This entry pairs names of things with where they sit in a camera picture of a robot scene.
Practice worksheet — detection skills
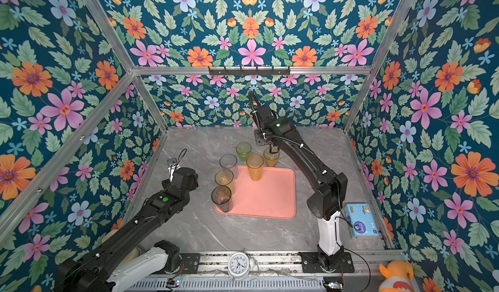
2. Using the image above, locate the short green glass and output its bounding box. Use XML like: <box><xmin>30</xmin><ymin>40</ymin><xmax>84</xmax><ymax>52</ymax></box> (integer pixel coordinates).
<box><xmin>236</xmin><ymin>142</ymin><xmax>252</xmax><ymax>163</ymax></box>

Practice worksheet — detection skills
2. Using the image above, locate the tall yellow glass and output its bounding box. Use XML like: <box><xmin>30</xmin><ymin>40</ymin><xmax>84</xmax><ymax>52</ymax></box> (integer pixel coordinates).
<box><xmin>246</xmin><ymin>154</ymin><xmax>264</xmax><ymax>181</ymax></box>

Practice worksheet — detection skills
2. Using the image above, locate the tall green glass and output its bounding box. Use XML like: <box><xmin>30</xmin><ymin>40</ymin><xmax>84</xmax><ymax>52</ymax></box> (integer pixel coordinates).
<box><xmin>214</xmin><ymin>169</ymin><xmax>235</xmax><ymax>194</ymax></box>

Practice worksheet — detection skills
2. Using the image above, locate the tall grey smoky glass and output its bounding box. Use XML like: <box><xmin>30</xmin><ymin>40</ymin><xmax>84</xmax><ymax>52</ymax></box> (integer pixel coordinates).
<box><xmin>211</xmin><ymin>185</ymin><xmax>232</xmax><ymax>213</ymax></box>

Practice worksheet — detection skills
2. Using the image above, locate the clear blue tall glass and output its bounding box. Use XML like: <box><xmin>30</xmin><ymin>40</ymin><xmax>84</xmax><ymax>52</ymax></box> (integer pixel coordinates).
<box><xmin>219</xmin><ymin>154</ymin><xmax>239</xmax><ymax>180</ymax></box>

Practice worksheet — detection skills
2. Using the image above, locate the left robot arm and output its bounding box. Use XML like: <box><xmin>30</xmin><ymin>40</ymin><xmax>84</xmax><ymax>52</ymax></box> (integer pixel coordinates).
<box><xmin>53</xmin><ymin>167</ymin><xmax>198</xmax><ymax>291</ymax></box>

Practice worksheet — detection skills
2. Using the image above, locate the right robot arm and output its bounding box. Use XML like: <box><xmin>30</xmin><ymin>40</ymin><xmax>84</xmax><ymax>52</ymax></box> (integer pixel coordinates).
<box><xmin>250</xmin><ymin>101</ymin><xmax>348</xmax><ymax>272</ymax></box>

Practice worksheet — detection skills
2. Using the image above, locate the pink plastic tray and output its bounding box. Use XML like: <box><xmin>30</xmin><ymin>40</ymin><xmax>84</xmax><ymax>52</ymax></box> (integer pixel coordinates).
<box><xmin>226</xmin><ymin>165</ymin><xmax>296</xmax><ymax>219</ymax></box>

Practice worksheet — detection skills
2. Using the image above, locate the short yellow glass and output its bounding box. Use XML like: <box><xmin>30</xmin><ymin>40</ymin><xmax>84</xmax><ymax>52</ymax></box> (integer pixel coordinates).
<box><xmin>264</xmin><ymin>148</ymin><xmax>280</xmax><ymax>167</ymax></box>

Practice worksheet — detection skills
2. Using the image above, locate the beige sponge block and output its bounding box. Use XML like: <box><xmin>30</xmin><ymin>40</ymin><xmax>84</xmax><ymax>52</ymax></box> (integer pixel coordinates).
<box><xmin>101</xmin><ymin>229</ymin><xmax>118</xmax><ymax>244</ymax></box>

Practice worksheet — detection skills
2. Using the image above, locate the white alarm clock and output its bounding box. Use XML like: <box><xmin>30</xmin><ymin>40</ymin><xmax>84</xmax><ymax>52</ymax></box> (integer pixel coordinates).
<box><xmin>227</xmin><ymin>252</ymin><xmax>250</xmax><ymax>280</ymax></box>

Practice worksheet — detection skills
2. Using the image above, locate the blue tissue pack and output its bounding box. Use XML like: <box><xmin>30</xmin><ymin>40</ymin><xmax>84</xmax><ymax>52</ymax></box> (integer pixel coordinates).
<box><xmin>344</xmin><ymin>203</ymin><xmax>379</xmax><ymax>239</ymax></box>

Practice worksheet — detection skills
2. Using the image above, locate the orange plush toy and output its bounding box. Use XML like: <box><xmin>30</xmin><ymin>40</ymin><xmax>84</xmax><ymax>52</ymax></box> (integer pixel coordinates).
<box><xmin>378</xmin><ymin>261</ymin><xmax>415</xmax><ymax>292</ymax></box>

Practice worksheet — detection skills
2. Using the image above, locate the black hook rail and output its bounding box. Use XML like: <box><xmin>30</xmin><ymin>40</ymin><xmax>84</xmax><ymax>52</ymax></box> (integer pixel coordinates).
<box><xmin>208</xmin><ymin>67</ymin><xmax>291</xmax><ymax>76</ymax></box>

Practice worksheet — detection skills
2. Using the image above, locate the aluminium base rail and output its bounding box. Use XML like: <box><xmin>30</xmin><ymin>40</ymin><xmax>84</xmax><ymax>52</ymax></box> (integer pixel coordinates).
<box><xmin>130</xmin><ymin>249</ymin><xmax>405</xmax><ymax>291</ymax></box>

